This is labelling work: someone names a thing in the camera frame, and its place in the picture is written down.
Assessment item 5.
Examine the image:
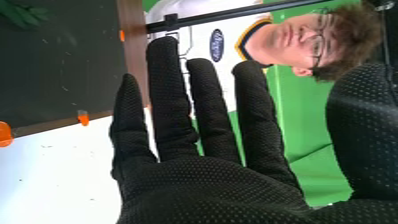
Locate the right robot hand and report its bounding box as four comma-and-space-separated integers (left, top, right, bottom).
109, 35, 398, 224

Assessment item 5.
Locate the dark mat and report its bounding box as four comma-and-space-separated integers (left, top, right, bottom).
0, 0, 130, 138

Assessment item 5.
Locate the person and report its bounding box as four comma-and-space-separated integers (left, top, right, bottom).
143, 0, 388, 118

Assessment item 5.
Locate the white sheet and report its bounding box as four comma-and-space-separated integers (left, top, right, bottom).
0, 106, 161, 224

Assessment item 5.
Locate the black stand pole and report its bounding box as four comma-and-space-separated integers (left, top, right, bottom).
145, 0, 335, 34

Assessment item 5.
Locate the green sprig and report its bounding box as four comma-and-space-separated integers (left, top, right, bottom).
0, 0, 54, 30

